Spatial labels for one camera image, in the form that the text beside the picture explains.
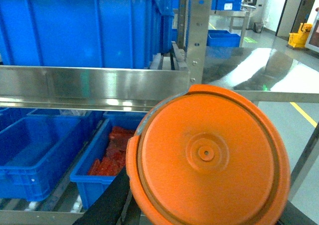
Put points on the grey waste basket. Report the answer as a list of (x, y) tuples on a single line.
[(258, 27)]

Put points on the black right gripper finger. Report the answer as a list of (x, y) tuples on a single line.
[(107, 209)]

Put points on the large blue crate upper shelf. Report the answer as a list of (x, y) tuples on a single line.
[(84, 33)]

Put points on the stainless steel shelf rack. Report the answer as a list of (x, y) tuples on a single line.
[(106, 89)]

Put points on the orange cylindrical cap 4680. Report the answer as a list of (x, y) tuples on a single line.
[(208, 157)]

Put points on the stainless steel side table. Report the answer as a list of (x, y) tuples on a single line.
[(266, 69)]

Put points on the blue plastic bin middle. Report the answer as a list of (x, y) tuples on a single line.
[(37, 150)]

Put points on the yellow mop bucket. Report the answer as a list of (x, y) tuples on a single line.
[(298, 39)]

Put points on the blue bin with red parts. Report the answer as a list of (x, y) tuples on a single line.
[(105, 156)]

